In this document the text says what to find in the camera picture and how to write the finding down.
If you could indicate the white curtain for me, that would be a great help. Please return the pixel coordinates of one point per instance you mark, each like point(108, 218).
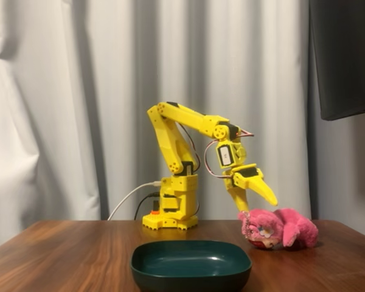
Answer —
point(64, 121)

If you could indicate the black hanging cloth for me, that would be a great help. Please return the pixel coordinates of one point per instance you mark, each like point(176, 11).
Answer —
point(343, 61)

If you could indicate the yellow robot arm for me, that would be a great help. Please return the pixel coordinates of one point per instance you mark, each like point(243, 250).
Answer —
point(170, 146)

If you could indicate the orange black clamp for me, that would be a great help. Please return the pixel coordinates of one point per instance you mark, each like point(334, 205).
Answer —
point(155, 212)

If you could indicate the yellow gripper black servo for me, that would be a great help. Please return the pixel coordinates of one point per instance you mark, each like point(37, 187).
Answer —
point(244, 178)

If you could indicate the dark green square bin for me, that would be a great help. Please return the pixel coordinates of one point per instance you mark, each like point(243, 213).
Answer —
point(190, 264)

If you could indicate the pink plush bear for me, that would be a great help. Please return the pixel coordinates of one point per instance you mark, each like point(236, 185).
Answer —
point(295, 226)

